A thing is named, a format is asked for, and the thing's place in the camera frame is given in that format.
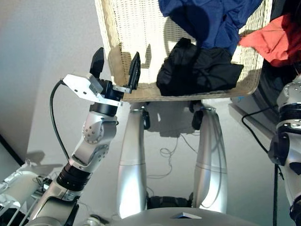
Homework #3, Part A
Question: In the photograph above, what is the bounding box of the black garment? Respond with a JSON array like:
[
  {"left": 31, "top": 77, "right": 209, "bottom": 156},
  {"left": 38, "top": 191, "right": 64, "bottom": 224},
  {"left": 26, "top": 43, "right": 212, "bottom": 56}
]
[{"left": 156, "top": 37, "right": 245, "bottom": 97}]

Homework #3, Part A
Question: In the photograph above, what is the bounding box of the navy blue garment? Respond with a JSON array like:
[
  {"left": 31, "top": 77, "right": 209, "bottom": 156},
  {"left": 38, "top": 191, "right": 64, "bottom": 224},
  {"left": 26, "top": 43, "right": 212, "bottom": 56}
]
[{"left": 158, "top": 0, "right": 264, "bottom": 55}]

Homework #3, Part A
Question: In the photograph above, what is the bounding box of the orange garment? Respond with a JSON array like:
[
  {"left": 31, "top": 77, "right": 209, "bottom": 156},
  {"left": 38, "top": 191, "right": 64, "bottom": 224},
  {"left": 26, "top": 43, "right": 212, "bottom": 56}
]
[{"left": 238, "top": 13, "right": 301, "bottom": 68}]

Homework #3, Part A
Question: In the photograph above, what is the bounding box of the pale woven laundry basket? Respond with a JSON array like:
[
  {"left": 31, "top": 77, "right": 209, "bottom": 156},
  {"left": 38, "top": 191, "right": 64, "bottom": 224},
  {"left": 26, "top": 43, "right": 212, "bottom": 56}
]
[{"left": 94, "top": 0, "right": 273, "bottom": 102}]

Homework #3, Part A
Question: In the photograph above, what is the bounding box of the silver robot leg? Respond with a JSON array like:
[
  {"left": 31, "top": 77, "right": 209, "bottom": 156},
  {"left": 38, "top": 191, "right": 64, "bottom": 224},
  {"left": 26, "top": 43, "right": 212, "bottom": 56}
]
[
  {"left": 117, "top": 108, "right": 148, "bottom": 218},
  {"left": 192, "top": 105, "right": 229, "bottom": 214}
]

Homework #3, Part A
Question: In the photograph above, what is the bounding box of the black robot waist joint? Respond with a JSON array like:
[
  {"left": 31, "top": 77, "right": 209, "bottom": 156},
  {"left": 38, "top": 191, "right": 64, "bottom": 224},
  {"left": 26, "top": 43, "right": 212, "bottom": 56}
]
[{"left": 147, "top": 193, "right": 193, "bottom": 209}]

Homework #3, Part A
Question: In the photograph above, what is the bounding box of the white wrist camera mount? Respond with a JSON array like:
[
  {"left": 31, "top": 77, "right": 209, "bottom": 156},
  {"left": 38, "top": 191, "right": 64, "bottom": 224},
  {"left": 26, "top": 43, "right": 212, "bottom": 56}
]
[{"left": 62, "top": 74, "right": 124, "bottom": 107}]

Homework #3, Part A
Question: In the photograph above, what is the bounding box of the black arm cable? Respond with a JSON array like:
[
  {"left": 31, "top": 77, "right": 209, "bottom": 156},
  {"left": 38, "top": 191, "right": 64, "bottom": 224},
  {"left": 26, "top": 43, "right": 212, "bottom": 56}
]
[
  {"left": 49, "top": 80, "right": 71, "bottom": 161},
  {"left": 241, "top": 107, "right": 283, "bottom": 226}
]

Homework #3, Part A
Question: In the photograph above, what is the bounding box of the thin floor wire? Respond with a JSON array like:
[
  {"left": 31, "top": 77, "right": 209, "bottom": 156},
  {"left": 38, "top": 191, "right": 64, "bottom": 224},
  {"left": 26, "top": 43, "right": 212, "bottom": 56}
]
[{"left": 147, "top": 134, "right": 200, "bottom": 179}]

